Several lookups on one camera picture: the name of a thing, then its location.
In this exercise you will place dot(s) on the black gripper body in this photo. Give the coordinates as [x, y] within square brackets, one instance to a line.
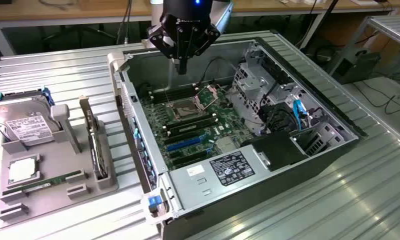
[187, 12]

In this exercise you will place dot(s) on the green graphics card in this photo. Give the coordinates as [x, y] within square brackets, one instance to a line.
[96, 150]

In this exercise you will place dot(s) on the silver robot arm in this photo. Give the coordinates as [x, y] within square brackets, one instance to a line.
[224, 15]

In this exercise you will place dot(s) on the black RAM slot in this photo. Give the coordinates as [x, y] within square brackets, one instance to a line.
[184, 118]
[187, 121]
[176, 97]

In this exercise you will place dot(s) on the metal socket cover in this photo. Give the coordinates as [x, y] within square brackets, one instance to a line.
[207, 96]

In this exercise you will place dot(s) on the metal disk bay cage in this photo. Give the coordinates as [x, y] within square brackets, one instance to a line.
[254, 85]

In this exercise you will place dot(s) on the wooden desk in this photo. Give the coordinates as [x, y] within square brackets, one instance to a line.
[87, 12]

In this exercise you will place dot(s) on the CPU socket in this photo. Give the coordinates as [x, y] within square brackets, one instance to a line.
[183, 110]

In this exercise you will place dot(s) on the green motherboard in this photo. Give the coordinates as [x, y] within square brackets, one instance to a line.
[220, 110]

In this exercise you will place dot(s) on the installed RAM stick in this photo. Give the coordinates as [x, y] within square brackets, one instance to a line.
[190, 126]

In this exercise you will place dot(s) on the blue slot clip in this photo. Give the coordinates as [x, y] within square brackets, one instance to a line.
[152, 172]
[148, 163]
[135, 131]

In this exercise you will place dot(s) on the long black expansion slot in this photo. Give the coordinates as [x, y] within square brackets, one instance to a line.
[192, 161]
[182, 139]
[190, 155]

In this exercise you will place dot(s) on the blue disk carrier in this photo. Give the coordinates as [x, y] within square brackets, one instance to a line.
[48, 96]

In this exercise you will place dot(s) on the blue expansion slot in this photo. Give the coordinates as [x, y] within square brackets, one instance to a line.
[184, 144]

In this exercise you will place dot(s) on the silver chipset heatsink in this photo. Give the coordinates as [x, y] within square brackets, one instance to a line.
[224, 146]

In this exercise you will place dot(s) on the black floor box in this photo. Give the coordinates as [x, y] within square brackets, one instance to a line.
[361, 65]

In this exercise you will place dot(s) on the black fan shroud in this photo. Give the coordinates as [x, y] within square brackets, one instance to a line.
[277, 150]

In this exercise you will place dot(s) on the silver hard disk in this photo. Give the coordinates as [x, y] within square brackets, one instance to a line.
[23, 122]

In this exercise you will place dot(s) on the grey power supply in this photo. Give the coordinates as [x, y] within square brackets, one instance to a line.
[203, 185]

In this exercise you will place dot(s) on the blue case latch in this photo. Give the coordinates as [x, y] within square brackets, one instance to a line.
[154, 202]

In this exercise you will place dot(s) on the silver CPU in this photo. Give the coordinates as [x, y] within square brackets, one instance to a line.
[23, 170]

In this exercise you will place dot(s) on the open black PC case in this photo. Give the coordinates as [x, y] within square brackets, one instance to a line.
[287, 195]

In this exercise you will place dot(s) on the green spare RAM stick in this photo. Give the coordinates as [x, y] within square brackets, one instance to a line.
[43, 185]

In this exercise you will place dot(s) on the grey parts rack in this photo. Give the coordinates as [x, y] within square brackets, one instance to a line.
[47, 200]

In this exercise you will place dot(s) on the aluminium frame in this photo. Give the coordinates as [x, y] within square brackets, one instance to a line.
[387, 27]

